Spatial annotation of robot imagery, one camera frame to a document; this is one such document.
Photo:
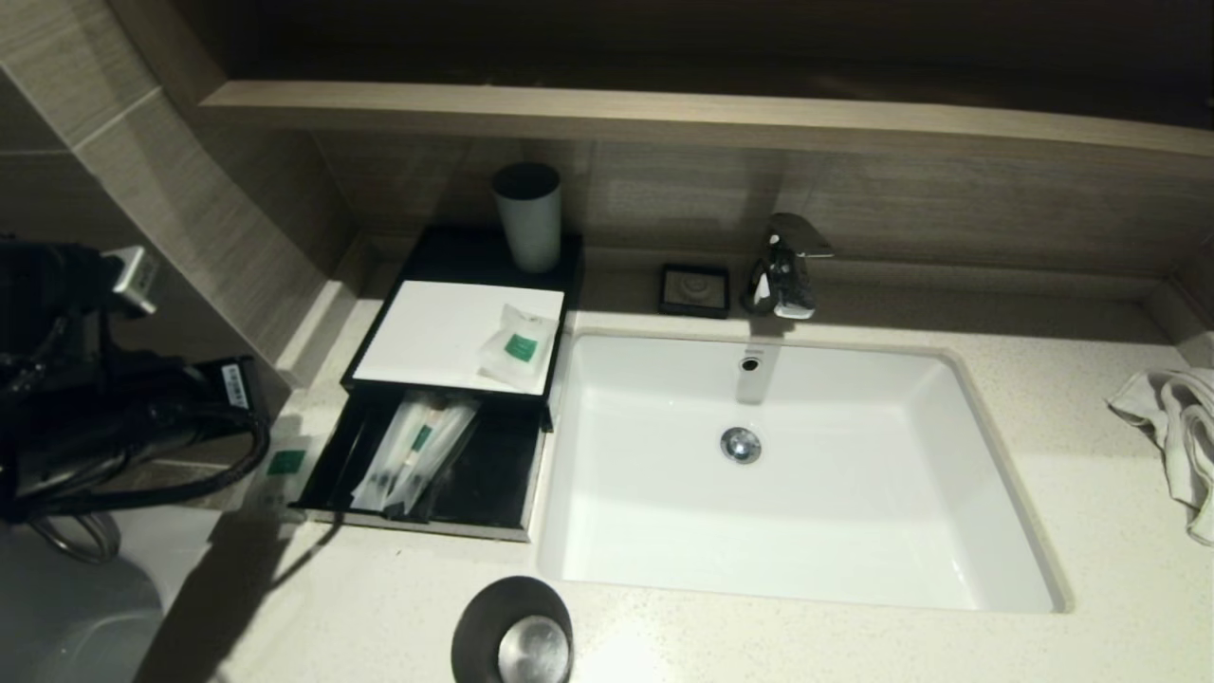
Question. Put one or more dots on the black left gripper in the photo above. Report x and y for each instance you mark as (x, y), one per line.
(223, 398)

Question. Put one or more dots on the small square packet green label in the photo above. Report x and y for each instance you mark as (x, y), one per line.
(520, 349)
(285, 462)

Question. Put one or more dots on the long white packet green label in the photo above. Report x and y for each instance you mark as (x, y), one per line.
(384, 460)
(422, 438)
(448, 446)

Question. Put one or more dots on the black plastic tray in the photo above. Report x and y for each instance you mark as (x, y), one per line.
(493, 474)

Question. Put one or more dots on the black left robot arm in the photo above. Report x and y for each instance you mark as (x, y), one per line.
(76, 408)

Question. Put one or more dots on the black amenity tray with drawer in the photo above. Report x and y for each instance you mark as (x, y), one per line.
(455, 251)

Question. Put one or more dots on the white ribbed mat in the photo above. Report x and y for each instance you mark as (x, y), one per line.
(427, 332)

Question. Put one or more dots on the grey toilet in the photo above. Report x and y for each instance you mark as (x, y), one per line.
(76, 636)

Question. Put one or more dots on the round black dish metal centre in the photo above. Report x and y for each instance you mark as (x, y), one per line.
(474, 626)

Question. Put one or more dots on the grey cup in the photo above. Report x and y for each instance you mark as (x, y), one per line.
(526, 228)

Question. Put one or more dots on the black soap dish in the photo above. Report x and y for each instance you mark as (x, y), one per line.
(694, 289)

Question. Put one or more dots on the chrome drain plug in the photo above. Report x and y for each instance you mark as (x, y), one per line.
(741, 446)

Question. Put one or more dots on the chrome faucet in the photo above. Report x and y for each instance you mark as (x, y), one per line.
(787, 275)

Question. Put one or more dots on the white sink basin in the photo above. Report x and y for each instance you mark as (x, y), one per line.
(854, 493)

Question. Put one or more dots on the white towel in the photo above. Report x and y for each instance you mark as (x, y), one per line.
(1186, 427)

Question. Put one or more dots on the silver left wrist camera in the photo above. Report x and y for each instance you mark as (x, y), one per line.
(135, 280)

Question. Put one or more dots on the wooden wall shelf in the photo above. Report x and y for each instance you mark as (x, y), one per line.
(664, 119)

